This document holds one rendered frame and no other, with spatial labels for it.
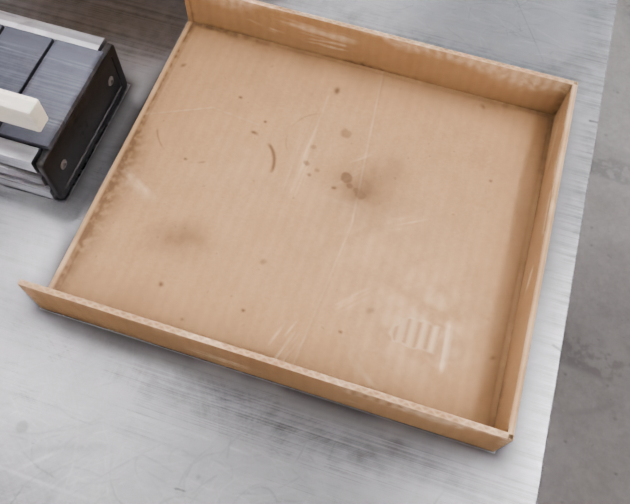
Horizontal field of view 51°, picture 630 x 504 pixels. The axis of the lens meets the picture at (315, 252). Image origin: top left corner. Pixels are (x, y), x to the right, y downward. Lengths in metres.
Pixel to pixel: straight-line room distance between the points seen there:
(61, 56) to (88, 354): 0.20
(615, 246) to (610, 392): 0.31
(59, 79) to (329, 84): 0.19
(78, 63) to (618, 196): 1.28
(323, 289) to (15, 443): 0.21
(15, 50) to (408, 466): 0.38
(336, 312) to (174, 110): 0.20
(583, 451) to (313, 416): 0.98
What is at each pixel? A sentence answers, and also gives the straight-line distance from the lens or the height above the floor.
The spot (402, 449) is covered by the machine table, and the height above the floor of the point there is 0.83.
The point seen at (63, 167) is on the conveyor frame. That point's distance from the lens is 0.49.
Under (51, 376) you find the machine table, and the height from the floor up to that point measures 0.83.
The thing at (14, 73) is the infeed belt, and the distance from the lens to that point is 0.51.
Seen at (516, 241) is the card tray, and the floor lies 0.83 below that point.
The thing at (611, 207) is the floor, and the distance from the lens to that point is 1.57.
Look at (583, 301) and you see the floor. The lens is 1.45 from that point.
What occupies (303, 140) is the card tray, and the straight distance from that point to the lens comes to 0.49.
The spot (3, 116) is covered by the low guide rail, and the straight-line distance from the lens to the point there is 0.46.
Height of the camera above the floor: 1.24
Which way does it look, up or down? 65 degrees down
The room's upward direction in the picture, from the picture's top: 3 degrees clockwise
